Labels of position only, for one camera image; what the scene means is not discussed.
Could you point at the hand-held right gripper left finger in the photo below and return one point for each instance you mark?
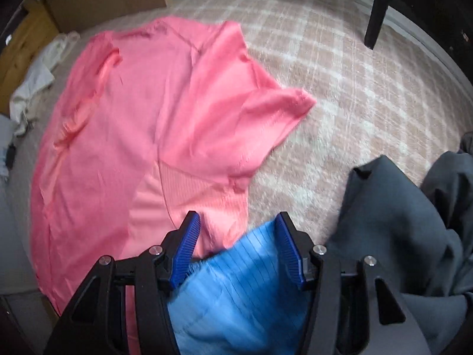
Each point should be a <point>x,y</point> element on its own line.
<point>184,251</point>

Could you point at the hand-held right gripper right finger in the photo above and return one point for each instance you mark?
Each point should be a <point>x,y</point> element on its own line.
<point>290,251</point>

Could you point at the blue fleece jacket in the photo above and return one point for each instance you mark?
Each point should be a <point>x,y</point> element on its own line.
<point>240,303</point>

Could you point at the pink t-shirt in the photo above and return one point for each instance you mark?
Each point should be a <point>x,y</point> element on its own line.
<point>111,155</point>

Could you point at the dark grey garment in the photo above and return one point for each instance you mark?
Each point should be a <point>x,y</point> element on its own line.
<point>388,229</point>

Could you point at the beige plaid rug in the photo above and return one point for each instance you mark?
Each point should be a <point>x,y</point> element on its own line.
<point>369,100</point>

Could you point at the black power adapter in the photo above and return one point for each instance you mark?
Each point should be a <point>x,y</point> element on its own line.
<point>10,154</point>

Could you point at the white crumpled cloth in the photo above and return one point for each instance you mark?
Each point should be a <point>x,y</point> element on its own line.
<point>33,81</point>

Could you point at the black chair leg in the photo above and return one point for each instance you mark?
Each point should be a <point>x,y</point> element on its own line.
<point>377,11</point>

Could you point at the light wooden board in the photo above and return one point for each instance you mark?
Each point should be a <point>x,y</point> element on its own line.
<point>22,48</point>

